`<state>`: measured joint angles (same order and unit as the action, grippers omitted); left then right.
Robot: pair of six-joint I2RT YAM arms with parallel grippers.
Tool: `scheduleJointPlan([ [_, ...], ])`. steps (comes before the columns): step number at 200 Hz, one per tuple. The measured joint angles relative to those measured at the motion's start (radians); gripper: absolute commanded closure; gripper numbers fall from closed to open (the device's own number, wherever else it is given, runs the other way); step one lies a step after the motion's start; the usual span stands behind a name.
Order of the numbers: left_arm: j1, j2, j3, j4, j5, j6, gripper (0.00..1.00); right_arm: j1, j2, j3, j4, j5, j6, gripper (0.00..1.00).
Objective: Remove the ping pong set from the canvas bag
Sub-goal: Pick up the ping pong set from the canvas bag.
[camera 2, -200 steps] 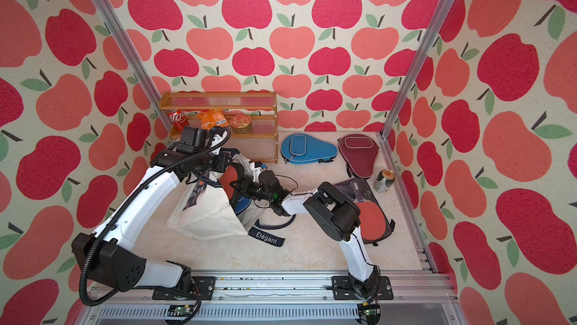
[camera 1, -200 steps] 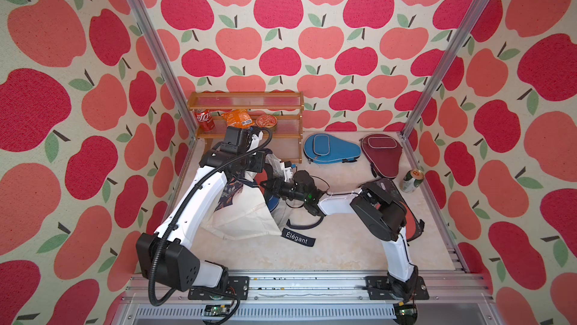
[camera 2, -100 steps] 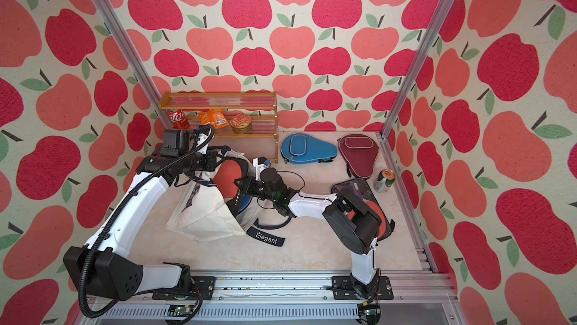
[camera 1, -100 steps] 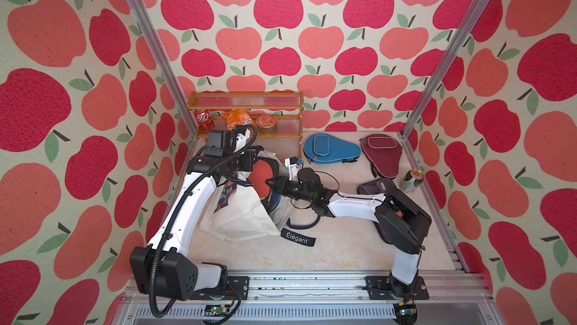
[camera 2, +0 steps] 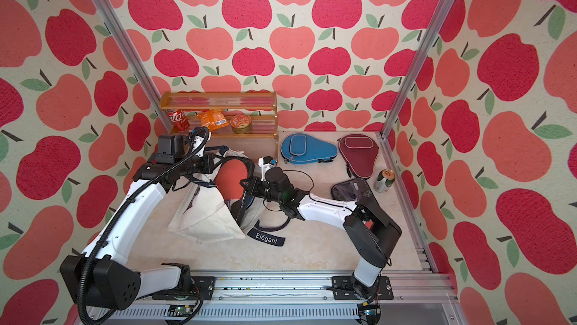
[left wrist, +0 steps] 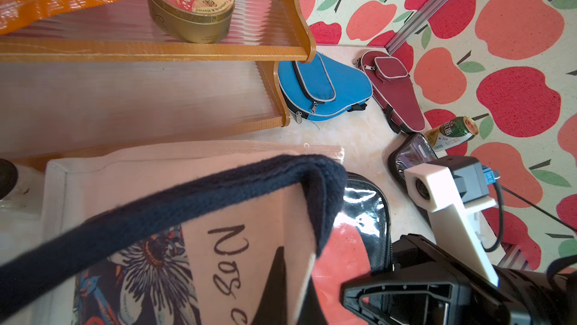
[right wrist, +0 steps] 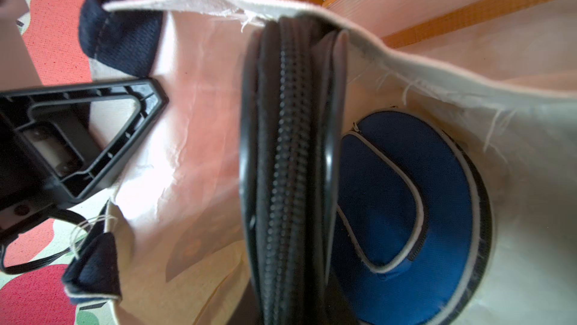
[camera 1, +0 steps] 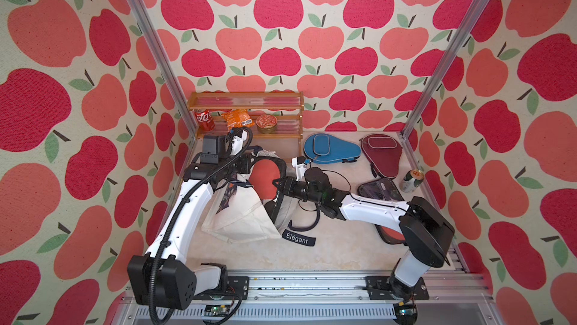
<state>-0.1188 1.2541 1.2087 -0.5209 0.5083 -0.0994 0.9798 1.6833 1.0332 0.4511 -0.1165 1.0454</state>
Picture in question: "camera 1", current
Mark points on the red soda can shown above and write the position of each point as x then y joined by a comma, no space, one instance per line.
204,119

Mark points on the round gold red tin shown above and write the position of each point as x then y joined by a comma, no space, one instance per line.
266,124

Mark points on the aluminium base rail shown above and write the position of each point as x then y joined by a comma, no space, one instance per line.
358,297

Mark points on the left aluminium frame post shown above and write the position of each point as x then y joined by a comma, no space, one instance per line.
161,58

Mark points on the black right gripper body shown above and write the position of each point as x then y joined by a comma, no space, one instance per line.
300,190

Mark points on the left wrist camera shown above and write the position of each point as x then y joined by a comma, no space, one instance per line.
237,138

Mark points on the small green labelled bottle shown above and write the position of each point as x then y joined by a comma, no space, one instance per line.
412,180

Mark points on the aluminium frame post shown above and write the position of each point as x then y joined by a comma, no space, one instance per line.
462,33
161,58

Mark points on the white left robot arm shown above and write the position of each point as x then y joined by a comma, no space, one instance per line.
160,278

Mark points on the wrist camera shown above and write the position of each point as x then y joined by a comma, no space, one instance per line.
301,165
237,138

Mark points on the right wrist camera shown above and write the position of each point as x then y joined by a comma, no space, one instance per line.
301,165

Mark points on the right aluminium frame post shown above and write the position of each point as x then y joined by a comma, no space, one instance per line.
462,33

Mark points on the white canvas tote bag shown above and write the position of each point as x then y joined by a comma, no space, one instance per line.
238,215

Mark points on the black paddle case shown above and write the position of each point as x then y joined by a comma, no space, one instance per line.
383,189

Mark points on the clear case red paddles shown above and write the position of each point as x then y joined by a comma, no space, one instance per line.
264,171

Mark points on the orange snack bag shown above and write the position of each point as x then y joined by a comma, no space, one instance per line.
238,119

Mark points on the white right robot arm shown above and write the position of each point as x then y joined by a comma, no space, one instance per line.
427,234

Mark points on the light blue paddle case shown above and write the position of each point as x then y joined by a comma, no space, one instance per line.
328,149

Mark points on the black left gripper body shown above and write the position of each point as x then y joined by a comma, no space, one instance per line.
234,163

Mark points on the maroon paddle case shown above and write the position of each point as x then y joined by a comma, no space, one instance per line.
383,153

